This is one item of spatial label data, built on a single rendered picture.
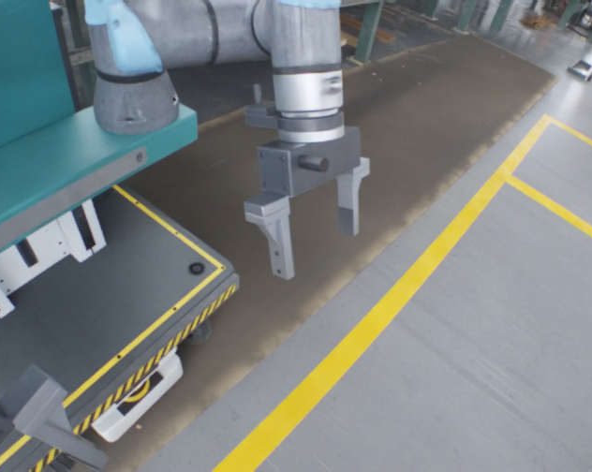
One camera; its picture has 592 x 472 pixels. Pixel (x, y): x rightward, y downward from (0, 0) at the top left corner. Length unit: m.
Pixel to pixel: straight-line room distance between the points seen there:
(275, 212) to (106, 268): 0.68
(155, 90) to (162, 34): 0.26
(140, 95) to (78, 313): 0.52
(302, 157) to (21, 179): 0.44
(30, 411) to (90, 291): 0.70
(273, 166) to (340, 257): 1.09
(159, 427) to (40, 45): 0.92
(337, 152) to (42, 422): 0.38
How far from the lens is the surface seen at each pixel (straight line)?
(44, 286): 1.05
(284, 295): 1.34
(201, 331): 1.13
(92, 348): 0.92
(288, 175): 0.41
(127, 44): 0.45
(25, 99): 0.76
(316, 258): 1.46
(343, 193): 0.53
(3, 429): 0.31
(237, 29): 0.48
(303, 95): 0.41
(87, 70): 1.68
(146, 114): 0.70
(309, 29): 0.41
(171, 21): 0.46
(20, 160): 0.72
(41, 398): 0.32
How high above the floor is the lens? 1.12
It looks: 47 degrees down
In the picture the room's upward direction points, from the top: 14 degrees clockwise
